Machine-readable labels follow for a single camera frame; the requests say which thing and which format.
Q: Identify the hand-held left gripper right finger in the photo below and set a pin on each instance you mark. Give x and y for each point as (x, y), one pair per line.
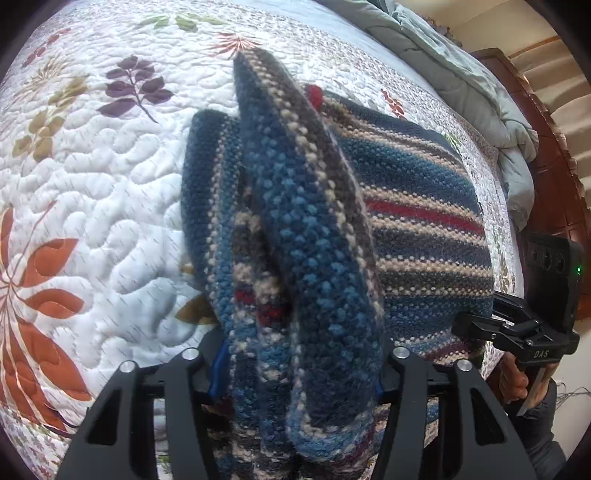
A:
(406, 369)

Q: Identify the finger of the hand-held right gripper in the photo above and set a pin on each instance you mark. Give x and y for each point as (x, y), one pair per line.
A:
(489, 328)

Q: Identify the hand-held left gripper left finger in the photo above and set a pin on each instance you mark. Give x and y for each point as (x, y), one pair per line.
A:
(216, 369)

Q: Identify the striped blue knit sweater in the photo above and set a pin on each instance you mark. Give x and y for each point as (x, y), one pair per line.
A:
(314, 230)

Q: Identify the person's right forearm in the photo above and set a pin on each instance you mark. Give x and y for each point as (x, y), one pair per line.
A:
(545, 438)

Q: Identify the person's right hand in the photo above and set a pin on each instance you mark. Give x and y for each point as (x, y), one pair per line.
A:
(513, 381)

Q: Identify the brown wooden headboard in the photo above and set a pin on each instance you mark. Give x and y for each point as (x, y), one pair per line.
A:
(545, 152)

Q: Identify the white floral quilt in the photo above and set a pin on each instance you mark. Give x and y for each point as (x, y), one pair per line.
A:
(106, 184)

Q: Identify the grey comforter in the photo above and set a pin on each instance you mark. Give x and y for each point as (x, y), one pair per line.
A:
(480, 83)

